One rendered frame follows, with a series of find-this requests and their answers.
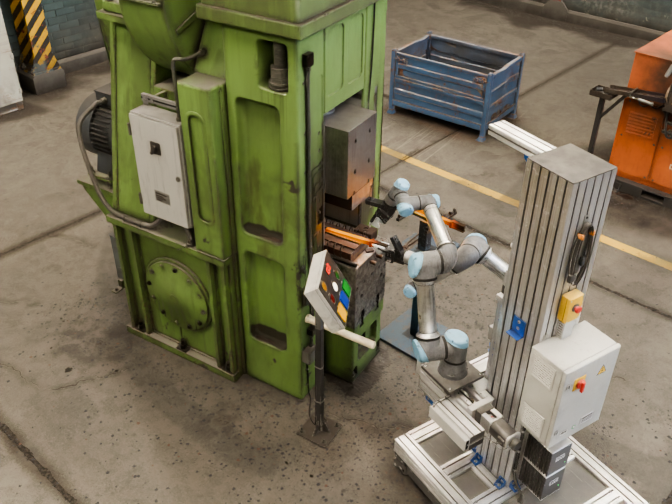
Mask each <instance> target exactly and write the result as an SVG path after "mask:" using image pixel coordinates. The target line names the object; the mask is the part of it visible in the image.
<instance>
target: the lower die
mask: <svg viewBox="0 0 672 504"><path fill-rule="evenodd" d="M325 227H330V228H334V229H337V230H340V231H344V232H347V233H351V234H354V235H357V236H361V237H364V238H367V239H368V236H366V235H363V236H362V234H360V233H356V232H354V231H351V230H350V231H349V230H348V229H345V228H344V229H342V227H339V226H337V227H336V225H333V224H331V225H330V223H327V222H325ZM328 240H330V241H331V244H330V241H329V242H328ZM327 242H328V253H330V254H333V246H334V243H336V242H337V246H336V244H335V247H334V253H335V255H336V256H338V257H339V256H340V247H341V246H342V245H344V248H343V246H342V248H341V256H342V258H344V259H347V260H350V261H354V260H355V259H356V258H357V257H358V256H359V255H360V254H361V253H362V252H363V251H364V250H365V249H366V248H367V247H368V245H367V244H363V243H361V244H360V242H357V241H354V240H351V239H348V238H345V237H342V236H340V235H337V234H334V233H331V232H328V231H325V245H323V251H324V250H327ZM357 255H358V256H357Z"/></svg>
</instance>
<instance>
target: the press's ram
mask: <svg viewBox="0 0 672 504"><path fill-rule="evenodd" d="M324 120H325V193H328V194H331V195H334V196H337V197H340V198H343V199H346V200H348V199H349V198H350V197H351V196H352V195H353V193H354V194H355V193H356V192H357V191H358V190H360V189H361V188H362V187H363V186H364V185H365V184H367V183H368V181H370V180H371V179H373V178H374V174H375V151H376V128H377V111H373V110H369V109H366V108H362V107H358V106H354V105H350V104H346V103H340V104H339V105H337V106H336V107H335V111H334V113H332V114H330V115H326V116H323V121H324Z"/></svg>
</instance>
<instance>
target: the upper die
mask: <svg viewBox="0 0 672 504"><path fill-rule="evenodd" d="M369 195H370V181H368V183H367V184H365V185H364V186H363V187H362V188H361V189H360V190H358V191H357V192H356V193H355V194H354V193H353V195H352V196H351V197H350V198H349V199H348V200H346V199H343V198H340V197H337V196H334V195H331V194H328V193H325V202H326V203H329V204H332V205H335V206H338V207H341V208H344V209H347V210H350V211H352V210H353V209H355V208H356V207H357V206H358V205H359V204H360V203H361V202H363V201H364V200H365V199H366V198H367V197H368V196H369Z"/></svg>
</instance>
